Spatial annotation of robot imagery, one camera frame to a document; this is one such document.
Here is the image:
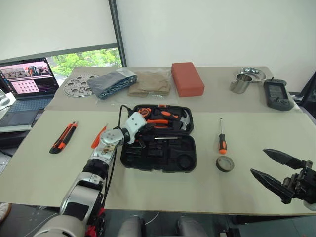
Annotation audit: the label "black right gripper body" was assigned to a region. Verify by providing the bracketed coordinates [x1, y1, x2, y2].
[282, 160, 316, 204]

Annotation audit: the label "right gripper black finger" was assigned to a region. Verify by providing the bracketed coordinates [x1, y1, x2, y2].
[263, 148, 308, 170]
[250, 168, 296, 204]

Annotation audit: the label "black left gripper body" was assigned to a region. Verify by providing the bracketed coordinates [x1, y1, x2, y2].
[142, 122, 156, 135]

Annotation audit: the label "small orange precision knife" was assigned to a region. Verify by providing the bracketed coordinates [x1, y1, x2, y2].
[90, 123, 109, 149]

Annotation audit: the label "black orange handled screwdriver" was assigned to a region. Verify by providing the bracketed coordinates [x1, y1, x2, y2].
[216, 118, 228, 155]

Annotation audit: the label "black orange utility knife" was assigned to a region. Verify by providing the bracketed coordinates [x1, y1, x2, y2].
[48, 121, 79, 155]

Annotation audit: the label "black plastic tool case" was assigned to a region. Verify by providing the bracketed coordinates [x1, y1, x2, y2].
[120, 104, 198, 174]

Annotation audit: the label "folded beige cloth in bag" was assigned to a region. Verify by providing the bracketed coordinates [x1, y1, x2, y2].
[127, 71, 171, 99]

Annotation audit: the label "folded blue-grey cloth in bag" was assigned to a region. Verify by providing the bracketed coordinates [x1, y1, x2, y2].
[87, 68, 138, 100]

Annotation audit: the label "red rectangular box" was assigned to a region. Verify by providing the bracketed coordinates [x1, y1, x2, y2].
[171, 62, 206, 98]

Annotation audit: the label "black handheld controller device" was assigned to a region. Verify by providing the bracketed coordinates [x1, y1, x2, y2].
[263, 77, 295, 112]

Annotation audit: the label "black mesh office chair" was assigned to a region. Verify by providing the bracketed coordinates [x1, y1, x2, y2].
[288, 71, 316, 124]

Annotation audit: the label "stainless steel cup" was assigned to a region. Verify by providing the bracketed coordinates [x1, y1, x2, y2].
[230, 73, 253, 95]

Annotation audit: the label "stainless steel bowl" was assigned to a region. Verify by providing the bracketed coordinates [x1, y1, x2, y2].
[236, 66, 268, 84]

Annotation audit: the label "round perforated metal plate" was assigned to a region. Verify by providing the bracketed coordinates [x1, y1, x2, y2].
[63, 73, 96, 98]

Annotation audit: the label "grey rounded shape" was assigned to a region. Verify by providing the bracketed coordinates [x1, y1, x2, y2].
[118, 214, 147, 237]

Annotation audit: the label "open laptop computer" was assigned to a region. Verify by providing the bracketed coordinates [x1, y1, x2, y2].
[0, 57, 60, 129]

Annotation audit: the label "white roller blind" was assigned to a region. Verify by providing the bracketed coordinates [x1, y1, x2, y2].
[0, 0, 119, 62]

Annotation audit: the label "white shoe brown sole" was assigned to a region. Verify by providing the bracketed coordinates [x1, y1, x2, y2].
[0, 202, 12, 223]

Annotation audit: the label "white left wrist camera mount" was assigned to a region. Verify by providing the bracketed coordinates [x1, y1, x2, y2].
[124, 111, 149, 144]

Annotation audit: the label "orange black handled pliers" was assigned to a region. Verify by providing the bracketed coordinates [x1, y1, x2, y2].
[145, 118, 173, 130]

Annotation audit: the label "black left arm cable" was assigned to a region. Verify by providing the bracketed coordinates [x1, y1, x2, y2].
[102, 105, 132, 218]

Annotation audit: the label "steel claw hammer orange-black handle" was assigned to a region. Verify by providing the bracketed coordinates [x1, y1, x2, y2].
[151, 110, 193, 131]

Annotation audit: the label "dark grey window frame post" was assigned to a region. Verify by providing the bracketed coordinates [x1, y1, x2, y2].
[108, 0, 128, 68]

